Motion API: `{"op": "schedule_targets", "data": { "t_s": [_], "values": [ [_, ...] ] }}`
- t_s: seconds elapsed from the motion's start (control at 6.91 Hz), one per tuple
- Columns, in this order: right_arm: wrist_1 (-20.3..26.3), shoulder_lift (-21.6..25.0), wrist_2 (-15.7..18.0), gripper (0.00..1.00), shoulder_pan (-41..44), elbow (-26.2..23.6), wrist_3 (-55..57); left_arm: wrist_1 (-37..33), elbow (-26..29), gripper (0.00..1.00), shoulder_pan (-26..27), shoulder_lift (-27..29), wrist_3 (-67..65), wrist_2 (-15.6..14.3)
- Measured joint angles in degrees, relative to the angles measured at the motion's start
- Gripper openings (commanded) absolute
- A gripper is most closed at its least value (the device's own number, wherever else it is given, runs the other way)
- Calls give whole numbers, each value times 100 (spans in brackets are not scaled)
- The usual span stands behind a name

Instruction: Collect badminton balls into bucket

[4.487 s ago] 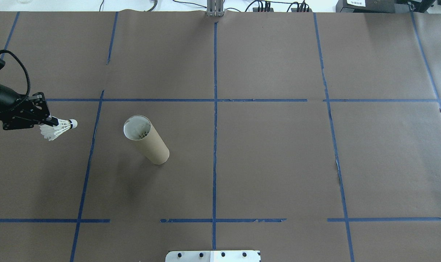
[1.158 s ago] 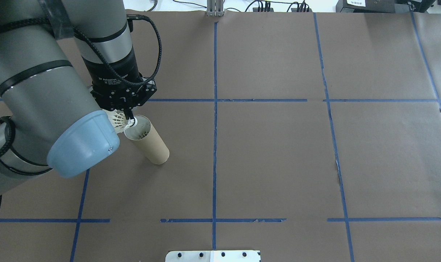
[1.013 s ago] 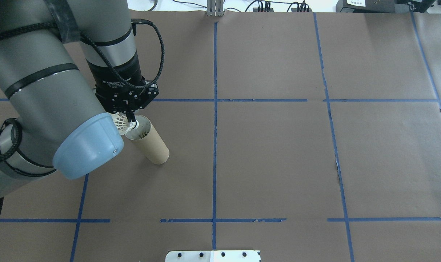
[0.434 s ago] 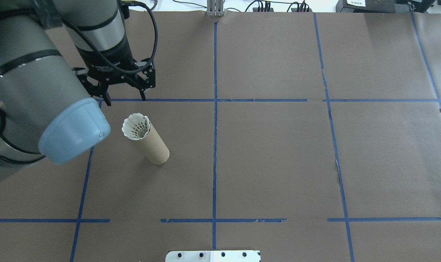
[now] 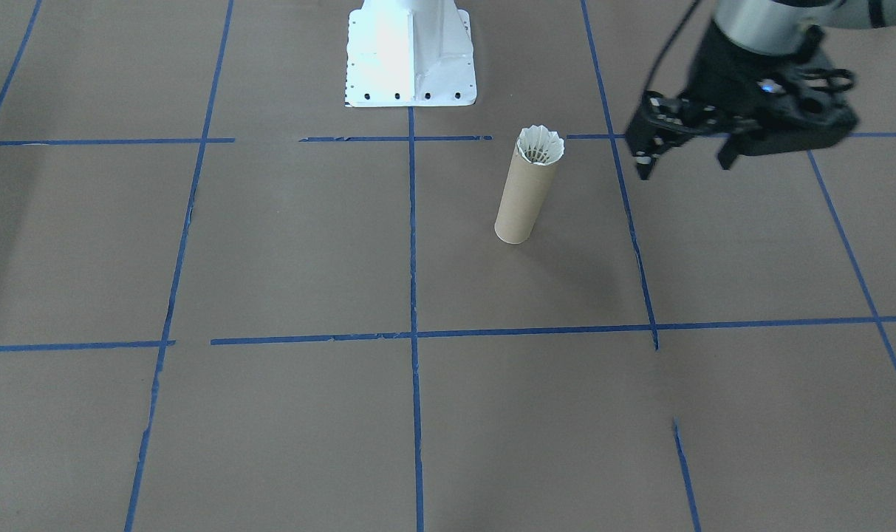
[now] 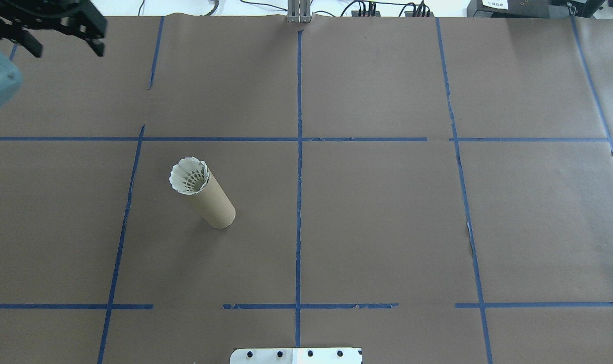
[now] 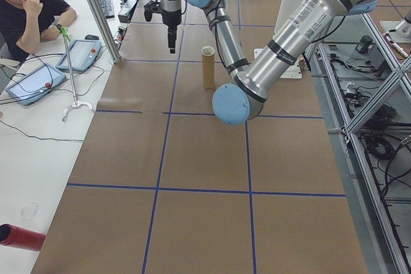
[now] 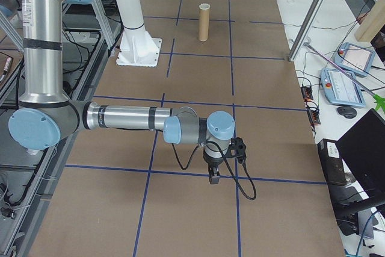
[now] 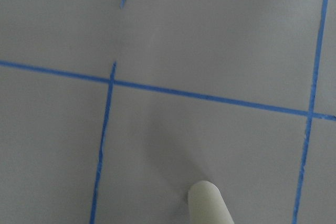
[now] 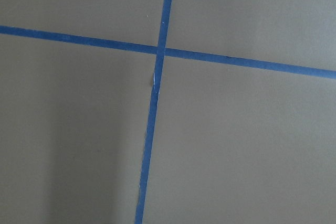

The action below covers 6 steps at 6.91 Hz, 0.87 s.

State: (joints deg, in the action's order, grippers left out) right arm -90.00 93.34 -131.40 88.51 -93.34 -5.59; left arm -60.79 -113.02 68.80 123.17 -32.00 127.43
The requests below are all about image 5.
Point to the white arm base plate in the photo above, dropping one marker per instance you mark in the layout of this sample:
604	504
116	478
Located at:
411	52

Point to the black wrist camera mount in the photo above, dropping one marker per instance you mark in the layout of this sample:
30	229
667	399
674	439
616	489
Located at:
806	111

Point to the brown cardboard tube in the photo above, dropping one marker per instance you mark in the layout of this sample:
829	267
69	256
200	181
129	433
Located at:
524	199

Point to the white feather shuttlecock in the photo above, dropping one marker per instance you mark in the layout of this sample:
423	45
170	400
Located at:
541	146

